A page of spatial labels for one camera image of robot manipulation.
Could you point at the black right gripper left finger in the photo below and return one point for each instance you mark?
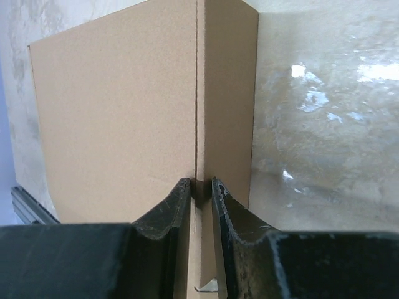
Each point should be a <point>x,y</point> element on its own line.
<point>147,258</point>

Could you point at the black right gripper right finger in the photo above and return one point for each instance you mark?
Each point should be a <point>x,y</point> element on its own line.
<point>255,260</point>

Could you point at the brown cardboard box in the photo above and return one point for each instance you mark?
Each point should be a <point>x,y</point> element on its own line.
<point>133,101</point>

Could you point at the aluminium frame rail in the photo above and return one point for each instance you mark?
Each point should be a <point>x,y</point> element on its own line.
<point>29,210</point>

